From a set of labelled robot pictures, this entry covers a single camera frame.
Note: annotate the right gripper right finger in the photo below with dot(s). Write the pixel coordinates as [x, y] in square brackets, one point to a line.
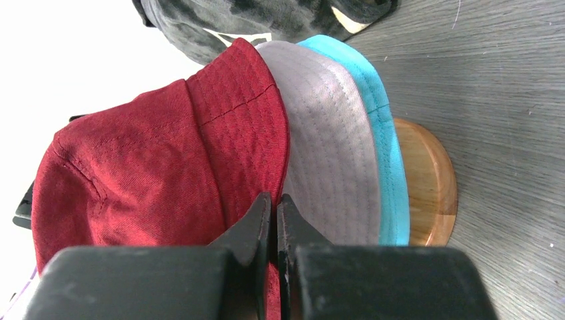
[321, 280]

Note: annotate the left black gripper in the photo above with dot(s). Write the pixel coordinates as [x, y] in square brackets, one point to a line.
[22, 215]

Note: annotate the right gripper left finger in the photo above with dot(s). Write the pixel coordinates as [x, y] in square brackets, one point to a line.
[224, 280]

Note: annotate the grey bucket hat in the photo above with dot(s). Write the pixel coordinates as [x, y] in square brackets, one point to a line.
[332, 173]

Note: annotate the turquoise bucket hat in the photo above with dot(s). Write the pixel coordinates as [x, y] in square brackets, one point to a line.
[395, 209]

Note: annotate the dark red bucket hat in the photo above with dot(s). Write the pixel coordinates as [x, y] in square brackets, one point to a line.
[175, 166]

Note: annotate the wooden hat stand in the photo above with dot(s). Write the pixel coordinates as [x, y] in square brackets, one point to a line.
[432, 187]

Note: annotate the black floral plush blanket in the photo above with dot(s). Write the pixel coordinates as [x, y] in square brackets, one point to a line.
[203, 29]

